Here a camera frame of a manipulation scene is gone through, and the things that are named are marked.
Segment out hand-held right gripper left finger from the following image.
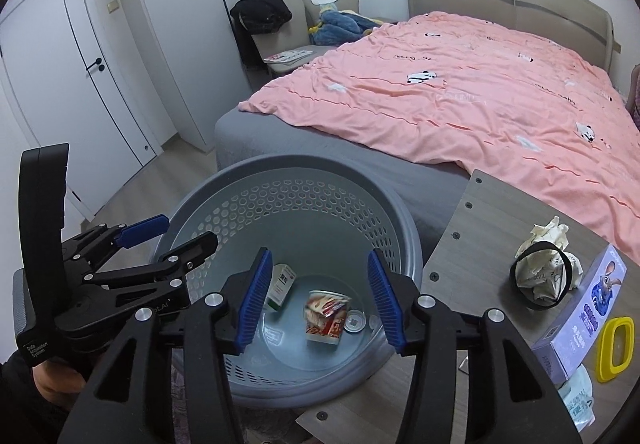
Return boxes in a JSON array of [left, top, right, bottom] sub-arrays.
[[60, 246, 275, 444]]

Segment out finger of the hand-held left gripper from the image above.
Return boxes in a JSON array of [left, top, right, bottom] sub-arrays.
[[62, 214, 169, 275], [82, 231, 219, 297]]

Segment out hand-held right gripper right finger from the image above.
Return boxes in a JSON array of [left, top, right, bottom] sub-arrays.
[[366, 249, 583, 444]]

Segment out red white noodle cup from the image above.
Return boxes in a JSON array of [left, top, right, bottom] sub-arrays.
[[303, 290, 351, 344]]

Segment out grey perforated plastic basket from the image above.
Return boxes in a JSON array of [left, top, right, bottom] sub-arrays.
[[150, 154, 425, 409]]

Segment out black strap loop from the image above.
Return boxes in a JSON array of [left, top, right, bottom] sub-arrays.
[[509, 244, 574, 311]]

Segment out white paper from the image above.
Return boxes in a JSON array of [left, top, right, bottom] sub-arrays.
[[515, 215, 583, 305]]

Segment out person's left forearm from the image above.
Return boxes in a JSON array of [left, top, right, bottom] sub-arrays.
[[0, 351, 76, 444]]

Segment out person's left hand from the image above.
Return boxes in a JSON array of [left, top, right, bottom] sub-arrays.
[[35, 361, 88, 407]]

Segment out small white green carton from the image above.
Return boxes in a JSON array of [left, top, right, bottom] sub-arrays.
[[264, 263, 297, 312]]

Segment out white door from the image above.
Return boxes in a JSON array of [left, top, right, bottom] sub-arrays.
[[0, 0, 161, 220]]

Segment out purple cartoon tissue box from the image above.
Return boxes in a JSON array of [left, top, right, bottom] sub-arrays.
[[531, 244, 628, 380]]

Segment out bed with pink duvet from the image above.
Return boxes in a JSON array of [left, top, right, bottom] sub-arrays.
[[237, 11, 640, 270]]

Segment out white wardrobe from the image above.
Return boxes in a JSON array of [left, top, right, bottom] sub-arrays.
[[122, 0, 351, 150]]

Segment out magazine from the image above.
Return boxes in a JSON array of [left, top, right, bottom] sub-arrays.
[[264, 49, 313, 65]]

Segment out white plastic packet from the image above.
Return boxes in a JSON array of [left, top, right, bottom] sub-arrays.
[[557, 364, 596, 427]]

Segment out beige armchair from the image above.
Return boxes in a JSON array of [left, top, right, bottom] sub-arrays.
[[250, 0, 361, 80]]

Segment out black bag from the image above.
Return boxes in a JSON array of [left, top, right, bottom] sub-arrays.
[[230, 0, 293, 70]]

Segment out blue plush garment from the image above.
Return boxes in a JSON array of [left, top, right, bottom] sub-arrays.
[[307, 9, 383, 47]]

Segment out yellow plastic ring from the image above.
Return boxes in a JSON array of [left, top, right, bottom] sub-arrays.
[[598, 317, 635, 382]]

